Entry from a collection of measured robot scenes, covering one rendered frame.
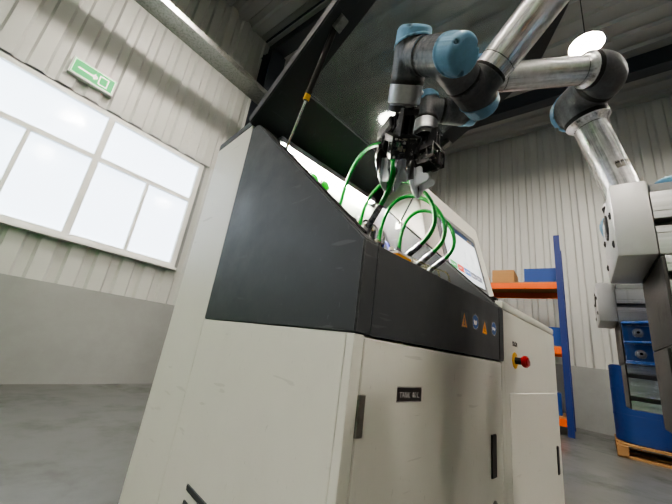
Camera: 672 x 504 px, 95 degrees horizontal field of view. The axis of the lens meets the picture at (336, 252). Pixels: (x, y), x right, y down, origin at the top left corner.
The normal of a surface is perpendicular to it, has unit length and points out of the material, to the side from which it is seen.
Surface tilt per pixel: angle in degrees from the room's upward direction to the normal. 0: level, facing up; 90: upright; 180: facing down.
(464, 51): 125
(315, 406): 90
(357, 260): 90
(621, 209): 90
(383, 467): 90
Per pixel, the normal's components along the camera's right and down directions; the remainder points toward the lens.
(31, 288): 0.79, -0.07
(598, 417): -0.59, -0.31
